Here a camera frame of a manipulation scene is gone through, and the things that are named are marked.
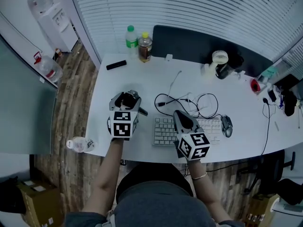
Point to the black phone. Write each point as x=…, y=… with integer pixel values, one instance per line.
x=272, y=95

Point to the white window blinds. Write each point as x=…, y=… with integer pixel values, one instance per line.
x=189, y=13

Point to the grey computer mouse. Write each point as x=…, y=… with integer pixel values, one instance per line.
x=226, y=125

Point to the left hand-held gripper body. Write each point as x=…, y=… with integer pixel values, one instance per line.
x=122, y=126

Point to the black bag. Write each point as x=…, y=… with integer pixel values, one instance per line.
x=290, y=103

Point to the yellow cap brown tea bottle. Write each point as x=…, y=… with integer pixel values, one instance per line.
x=145, y=48

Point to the brown cardboard box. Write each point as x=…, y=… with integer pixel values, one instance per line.
x=40, y=202

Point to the white table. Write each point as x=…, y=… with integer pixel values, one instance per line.
x=132, y=79

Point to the black office chair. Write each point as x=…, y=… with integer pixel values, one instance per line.
x=272, y=171

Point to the black cylindrical device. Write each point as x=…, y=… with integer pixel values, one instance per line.
x=116, y=64

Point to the white pen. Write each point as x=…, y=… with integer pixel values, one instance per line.
x=277, y=125

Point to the green cap clear bottle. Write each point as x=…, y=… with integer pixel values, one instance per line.
x=131, y=42

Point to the small white holder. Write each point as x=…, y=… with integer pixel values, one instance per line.
x=168, y=57

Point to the dark desk divider panel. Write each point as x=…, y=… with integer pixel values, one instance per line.
x=189, y=44

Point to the white water dispenser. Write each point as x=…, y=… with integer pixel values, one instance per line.
x=59, y=27

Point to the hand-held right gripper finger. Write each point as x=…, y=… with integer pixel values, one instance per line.
x=192, y=120
x=177, y=122

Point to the teal box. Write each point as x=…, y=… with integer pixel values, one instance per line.
x=268, y=72

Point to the clear water bottle white cap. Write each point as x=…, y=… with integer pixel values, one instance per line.
x=81, y=144

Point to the small brown floor bottle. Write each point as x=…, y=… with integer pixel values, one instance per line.
x=58, y=53

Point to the white handheld fan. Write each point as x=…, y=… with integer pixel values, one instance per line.
x=219, y=58

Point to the person's left forearm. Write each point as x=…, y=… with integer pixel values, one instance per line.
x=105, y=176

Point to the white keyboard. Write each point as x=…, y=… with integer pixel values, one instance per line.
x=163, y=131

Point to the person's right forearm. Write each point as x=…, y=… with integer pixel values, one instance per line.
x=206, y=188

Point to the frosted glass partition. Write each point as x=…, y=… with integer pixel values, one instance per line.
x=23, y=103

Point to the small red object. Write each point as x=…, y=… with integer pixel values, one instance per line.
x=255, y=85

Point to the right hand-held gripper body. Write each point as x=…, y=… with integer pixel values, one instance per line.
x=194, y=144

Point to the person's grey clothing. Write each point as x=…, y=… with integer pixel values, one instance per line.
x=156, y=202

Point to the black mug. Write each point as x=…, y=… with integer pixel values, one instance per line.
x=223, y=71

